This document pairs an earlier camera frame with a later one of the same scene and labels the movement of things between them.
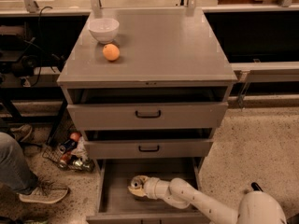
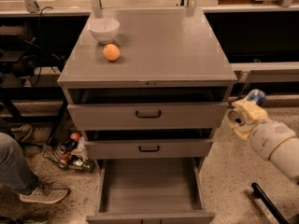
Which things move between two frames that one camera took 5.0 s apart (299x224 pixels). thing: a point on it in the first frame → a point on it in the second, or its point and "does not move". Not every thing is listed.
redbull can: [135, 183] → [257, 96]
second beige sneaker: [22, 133] does not move
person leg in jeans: [15, 172] does not move
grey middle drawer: [113, 144] does not move
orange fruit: [110, 51] does not move
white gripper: [152, 186] → [270, 140]
